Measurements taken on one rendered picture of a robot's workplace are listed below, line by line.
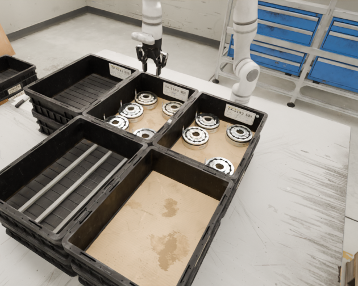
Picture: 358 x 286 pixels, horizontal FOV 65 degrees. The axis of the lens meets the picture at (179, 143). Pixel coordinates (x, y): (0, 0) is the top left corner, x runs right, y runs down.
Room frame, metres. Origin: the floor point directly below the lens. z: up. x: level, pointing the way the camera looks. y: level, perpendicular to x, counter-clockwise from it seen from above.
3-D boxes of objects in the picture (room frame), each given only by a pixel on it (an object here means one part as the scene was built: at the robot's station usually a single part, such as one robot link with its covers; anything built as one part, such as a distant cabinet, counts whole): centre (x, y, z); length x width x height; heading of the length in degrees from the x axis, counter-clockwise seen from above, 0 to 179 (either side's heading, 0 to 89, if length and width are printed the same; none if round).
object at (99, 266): (0.42, 0.04, 0.92); 0.40 x 0.30 x 0.02; 156
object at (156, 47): (1.03, 0.14, 1.10); 0.08 x 0.08 x 0.09
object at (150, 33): (1.01, 0.15, 1.17); 0.11 x 0.09 x 0.06; 156
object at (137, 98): (1.04, 0.17, 0.86); 0.10 x 0.10 x 0.01
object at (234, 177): (0.79, -0.12, 0.92); 0.40 x 0.30 x 0.02; 156
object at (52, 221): (0.55, 0.31, 0.87); 0.40 x 0.30 x 0.11; 156
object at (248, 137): (0.86, -0.24, 0.86); 0.10 x 0.10 x 0.01
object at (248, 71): (1.14, -0.27, 0.95); 0.09 x 0.09 x 0.17; 26
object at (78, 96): (1.03, 0.42, 0.87); 0.40 x 0.30 x 0.11; 156
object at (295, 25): (2.60, -0.73, 0.60); 0.72 x 0.03 x 0.56; 67
